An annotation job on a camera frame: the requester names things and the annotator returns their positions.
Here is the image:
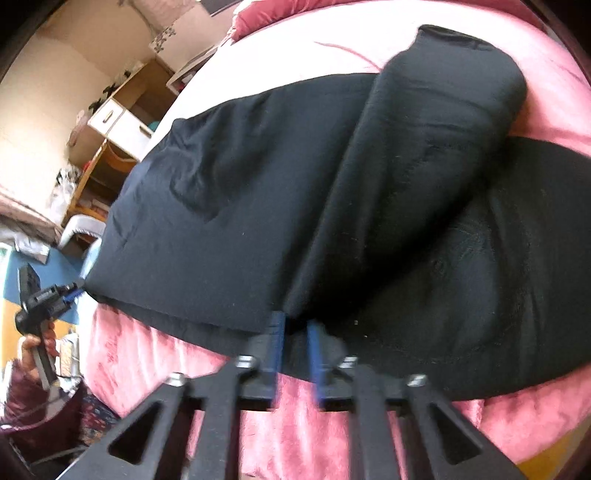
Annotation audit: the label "white chair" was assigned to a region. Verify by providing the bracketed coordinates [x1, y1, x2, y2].
[57, 213, 106, 252]

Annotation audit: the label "person's left hand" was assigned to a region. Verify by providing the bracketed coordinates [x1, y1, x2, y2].
[21, 320, 59, 376]

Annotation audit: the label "red pillow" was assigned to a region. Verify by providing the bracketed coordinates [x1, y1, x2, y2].
[230, 0, 301, 41]

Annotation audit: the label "pink fleece blanket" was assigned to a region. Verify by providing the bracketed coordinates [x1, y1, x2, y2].
[78, 0, 591, 480]

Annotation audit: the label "pale curtain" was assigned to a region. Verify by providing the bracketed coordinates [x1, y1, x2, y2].
[128, 0, 164, 25]

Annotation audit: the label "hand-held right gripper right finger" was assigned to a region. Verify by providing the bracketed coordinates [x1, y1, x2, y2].
[307, 319, 528, 480]

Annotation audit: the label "white desk drawer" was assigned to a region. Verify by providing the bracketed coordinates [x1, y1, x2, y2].
[87, 98, 156, 163]

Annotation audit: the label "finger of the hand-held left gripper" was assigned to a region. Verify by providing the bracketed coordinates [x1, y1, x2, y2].
[58, 277, 87, 303]

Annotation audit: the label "white framed board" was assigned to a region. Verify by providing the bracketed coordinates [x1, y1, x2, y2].
[165, 45, 219, 89]

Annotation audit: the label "clear plastic bag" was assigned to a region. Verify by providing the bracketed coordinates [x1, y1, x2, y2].
[47, 165, 83, 223]

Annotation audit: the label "person's left forearm maroon sleeve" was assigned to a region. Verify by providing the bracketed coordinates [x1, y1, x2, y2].
[0, 360, 90, 462]

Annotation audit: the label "black pants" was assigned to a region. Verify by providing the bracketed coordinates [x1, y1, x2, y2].
[85, 24, 591, 402]

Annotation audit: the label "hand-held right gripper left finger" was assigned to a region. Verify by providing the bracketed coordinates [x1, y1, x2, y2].
[64, 312, 288, 480]

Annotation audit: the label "wooden desk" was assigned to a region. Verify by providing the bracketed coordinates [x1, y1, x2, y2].
[64, 58, 178, 243]

